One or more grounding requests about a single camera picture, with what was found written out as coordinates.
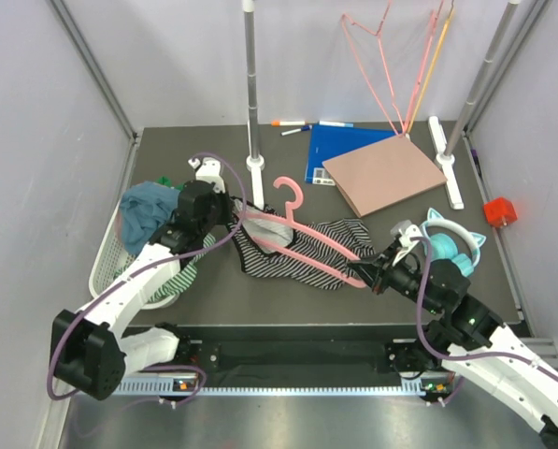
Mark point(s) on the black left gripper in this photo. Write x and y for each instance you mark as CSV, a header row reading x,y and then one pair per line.
x,y
228,205

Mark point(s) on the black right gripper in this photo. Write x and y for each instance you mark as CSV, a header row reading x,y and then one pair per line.
x,y
380,270

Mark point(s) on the thick pink plastic hanger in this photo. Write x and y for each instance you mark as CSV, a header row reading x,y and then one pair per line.
x,y
290,222

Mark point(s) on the black white striped tank top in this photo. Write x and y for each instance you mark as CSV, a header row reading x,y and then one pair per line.
x,y
261,262

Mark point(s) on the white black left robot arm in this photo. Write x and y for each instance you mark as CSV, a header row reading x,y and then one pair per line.
x,y
88,348

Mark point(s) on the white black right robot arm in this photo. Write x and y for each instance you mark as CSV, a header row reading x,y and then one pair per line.
x,y
468,338

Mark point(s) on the yellow thin hanger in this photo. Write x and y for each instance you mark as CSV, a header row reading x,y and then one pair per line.
x,y
430,70

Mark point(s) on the white left rack base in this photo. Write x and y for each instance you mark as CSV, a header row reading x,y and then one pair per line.
x,y
256,166

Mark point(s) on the white rack base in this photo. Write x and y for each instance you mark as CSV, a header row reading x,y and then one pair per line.
x,y
256,166
445,163

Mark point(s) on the teal cat-ear headphones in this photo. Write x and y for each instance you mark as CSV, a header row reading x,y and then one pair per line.
x,y
439,231

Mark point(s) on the green white striped cloth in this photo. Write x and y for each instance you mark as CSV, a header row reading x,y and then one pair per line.
x,y
170,291

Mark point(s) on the orange-capped white marker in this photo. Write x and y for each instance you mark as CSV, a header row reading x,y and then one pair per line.
x,y
280,123

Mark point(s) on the blue-grey cloth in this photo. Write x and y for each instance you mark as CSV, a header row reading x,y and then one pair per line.
x,y
144,208

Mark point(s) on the pink folder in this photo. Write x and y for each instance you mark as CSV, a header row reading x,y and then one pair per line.
x,y
382,174

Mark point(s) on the blue-capped white marker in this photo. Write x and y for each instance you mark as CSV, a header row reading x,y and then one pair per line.
x,y
301,129

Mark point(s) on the blue folder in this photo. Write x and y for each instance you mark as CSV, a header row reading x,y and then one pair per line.
x,y
327,142

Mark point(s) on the light-blue-capped white marker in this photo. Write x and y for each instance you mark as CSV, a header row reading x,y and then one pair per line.
x,y
336,124

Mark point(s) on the white laundry basket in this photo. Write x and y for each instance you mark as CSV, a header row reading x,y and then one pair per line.
x,y
110,258

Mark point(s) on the red cube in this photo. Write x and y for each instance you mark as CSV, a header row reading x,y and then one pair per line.
x,y
500,212

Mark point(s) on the white right rack base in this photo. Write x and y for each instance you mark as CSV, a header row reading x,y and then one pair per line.
x,y
445,163

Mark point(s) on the silver left rack pole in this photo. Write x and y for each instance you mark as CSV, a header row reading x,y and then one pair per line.
x,y
248,8

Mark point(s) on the silver rack pole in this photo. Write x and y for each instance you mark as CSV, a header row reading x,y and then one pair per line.
x,y
482,73
248,8

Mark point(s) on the silver right rack pole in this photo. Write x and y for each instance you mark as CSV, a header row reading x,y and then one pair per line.
x,y
482,73

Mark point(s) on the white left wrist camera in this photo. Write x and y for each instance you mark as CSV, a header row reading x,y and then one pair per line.
x,y
208,169

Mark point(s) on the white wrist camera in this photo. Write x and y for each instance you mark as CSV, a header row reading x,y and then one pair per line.
x,y
406,236
208,169

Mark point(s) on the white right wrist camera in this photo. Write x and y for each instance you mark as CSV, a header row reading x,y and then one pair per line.
x,y
406,236

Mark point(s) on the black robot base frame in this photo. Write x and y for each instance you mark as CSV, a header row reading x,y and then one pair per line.
x,y
300,356

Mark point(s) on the thin pink wire hanger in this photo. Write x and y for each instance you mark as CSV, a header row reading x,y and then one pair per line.
x,y
367,48

